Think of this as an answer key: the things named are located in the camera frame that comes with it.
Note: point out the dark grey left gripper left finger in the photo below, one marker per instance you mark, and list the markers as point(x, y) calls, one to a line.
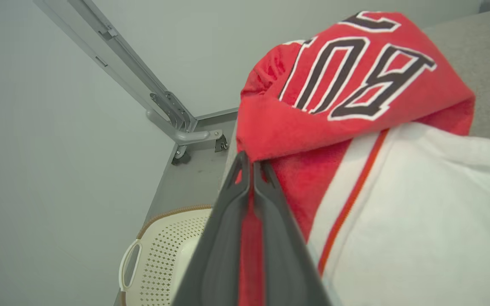
point(223, 238)

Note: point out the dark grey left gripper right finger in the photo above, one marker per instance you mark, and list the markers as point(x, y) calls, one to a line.
point(283, 255)

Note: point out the red white baseball jersey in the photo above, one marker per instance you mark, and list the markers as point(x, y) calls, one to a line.
point(355, 127)

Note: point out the cream perforated laundry basket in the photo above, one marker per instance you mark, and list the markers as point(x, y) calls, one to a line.
point(160, 255)

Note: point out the grey partition foot with casters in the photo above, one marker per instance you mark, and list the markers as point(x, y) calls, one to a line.
point(185, 137)

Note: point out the grey metal double partition post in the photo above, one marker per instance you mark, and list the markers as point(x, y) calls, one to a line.
point(121, 55)

